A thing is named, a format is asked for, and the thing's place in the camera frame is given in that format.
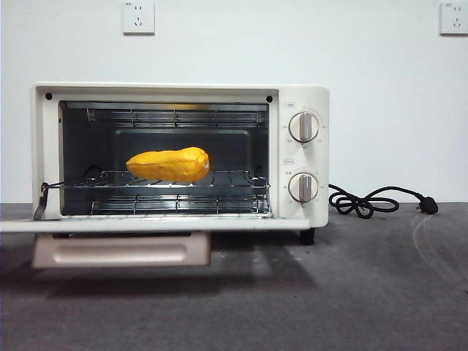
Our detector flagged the yellow corn cob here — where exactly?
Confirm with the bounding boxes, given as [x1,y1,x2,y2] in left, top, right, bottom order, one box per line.
[126,146,211,183]

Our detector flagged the white temperature oven knob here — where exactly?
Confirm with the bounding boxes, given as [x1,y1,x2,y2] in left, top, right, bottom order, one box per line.
[288,111,323,144]

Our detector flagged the black oven power cable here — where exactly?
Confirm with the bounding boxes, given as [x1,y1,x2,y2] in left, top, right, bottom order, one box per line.
[328,184,439,216]

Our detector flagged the white wall socket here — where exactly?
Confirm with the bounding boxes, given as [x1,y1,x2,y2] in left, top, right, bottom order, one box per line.
[439,1,468,37]
[122,0,156,37]

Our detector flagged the white Toshiba toaster oven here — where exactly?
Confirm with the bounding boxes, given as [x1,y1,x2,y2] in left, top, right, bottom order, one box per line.
[31,80,332,246]

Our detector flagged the metal wire oven rack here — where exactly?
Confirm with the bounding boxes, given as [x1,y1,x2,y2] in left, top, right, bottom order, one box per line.
[58,169,272,191]

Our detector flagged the glass oven door with handle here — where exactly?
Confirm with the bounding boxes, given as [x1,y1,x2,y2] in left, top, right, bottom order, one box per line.
[0,181,312,270]

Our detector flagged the white timer oven knob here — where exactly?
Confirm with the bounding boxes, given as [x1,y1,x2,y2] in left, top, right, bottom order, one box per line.
[288,172,320,204]

